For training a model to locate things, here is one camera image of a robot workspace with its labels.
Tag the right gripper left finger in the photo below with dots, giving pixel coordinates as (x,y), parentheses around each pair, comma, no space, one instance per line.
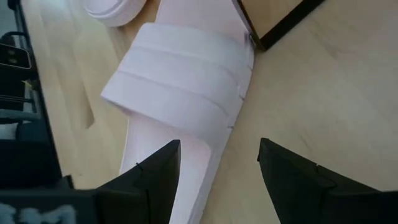
(155,193)

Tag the wooden shelf with black frame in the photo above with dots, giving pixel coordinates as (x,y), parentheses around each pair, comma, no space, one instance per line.
(273,18)

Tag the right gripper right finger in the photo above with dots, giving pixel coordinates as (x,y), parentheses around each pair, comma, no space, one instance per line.
(295,193)

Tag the pink slide sandal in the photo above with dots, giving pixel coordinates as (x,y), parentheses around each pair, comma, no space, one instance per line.
(186,77)
(115,9)

